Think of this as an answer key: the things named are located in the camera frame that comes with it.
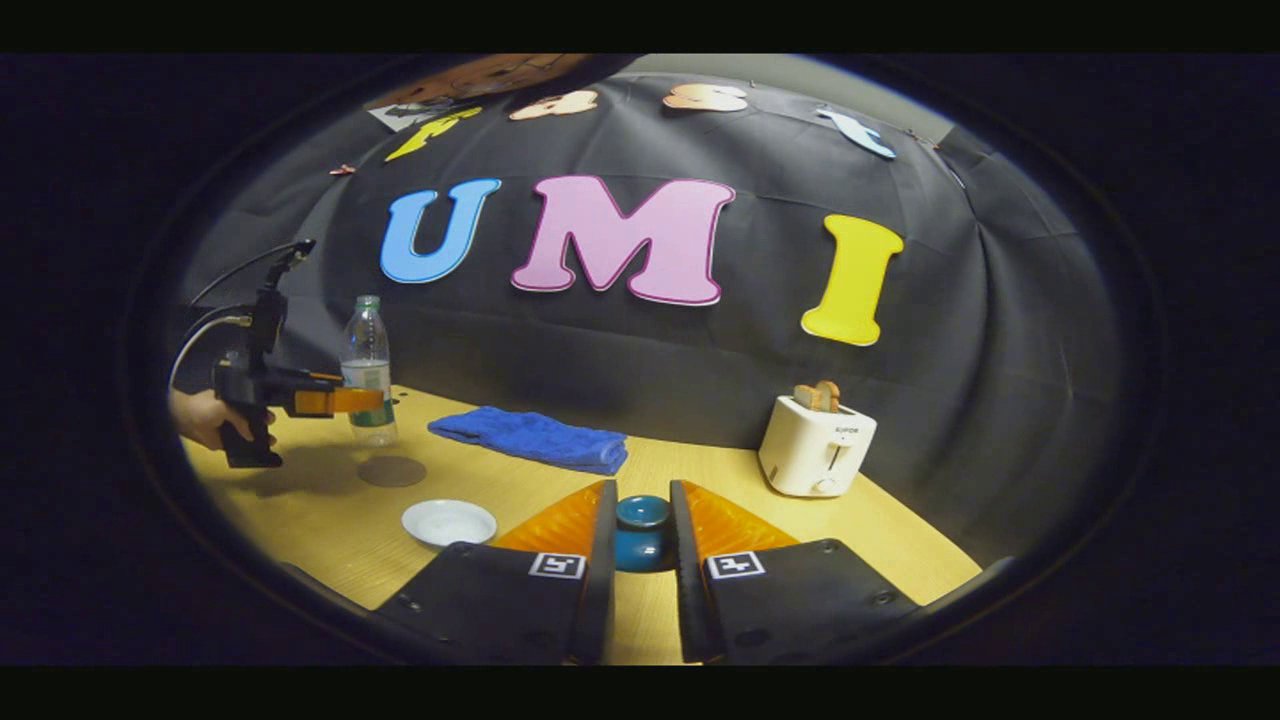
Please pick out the clear plastic water bottle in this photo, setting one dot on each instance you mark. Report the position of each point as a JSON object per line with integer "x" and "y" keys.
{"x": 367, "y": 345}

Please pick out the brown panel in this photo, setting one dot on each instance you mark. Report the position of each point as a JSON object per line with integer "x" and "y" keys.
{"x": 500, "y": 75}

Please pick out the toast slice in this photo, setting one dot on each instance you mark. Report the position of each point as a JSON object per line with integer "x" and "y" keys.
{"x": 829, "y": 396}
{"x": 806, "y": 398}

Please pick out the white toaster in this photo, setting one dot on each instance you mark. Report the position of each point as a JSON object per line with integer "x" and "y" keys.
{"x": 815, "y": 455}

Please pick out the round brown coaster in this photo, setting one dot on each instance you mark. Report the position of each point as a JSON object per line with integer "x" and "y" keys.
{"x": 392, "y": 472}

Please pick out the black backdrop cloth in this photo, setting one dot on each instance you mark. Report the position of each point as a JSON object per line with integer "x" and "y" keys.
{"x": 700, "y": 380}

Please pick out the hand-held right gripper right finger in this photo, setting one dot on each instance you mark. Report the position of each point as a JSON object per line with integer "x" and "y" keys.
{"x": 692, "y": 610}

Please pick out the blue folded towel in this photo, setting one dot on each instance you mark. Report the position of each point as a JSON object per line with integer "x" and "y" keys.
{"x": 540, "y": 440}

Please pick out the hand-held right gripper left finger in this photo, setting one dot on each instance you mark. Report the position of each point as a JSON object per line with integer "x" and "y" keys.
{"x": 595, "y": 610}

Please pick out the white teacup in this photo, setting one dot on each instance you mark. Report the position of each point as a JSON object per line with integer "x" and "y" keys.
{"x": 450, "y": 520}

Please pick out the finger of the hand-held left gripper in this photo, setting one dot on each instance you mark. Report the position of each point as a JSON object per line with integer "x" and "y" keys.
{"x": 340, "y": 401}

